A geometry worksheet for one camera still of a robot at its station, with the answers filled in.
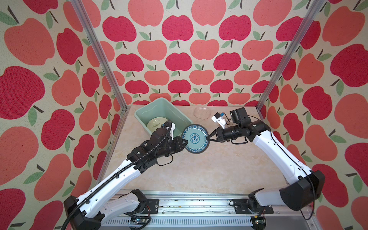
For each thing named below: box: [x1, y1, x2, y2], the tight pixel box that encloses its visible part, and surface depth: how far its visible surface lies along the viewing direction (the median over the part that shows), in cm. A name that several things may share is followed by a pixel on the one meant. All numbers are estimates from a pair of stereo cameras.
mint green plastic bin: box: [134, 97, 194, 139], surface depth 103 cm
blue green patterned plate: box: [181, 123, 211, 155], surface depth 72 cm
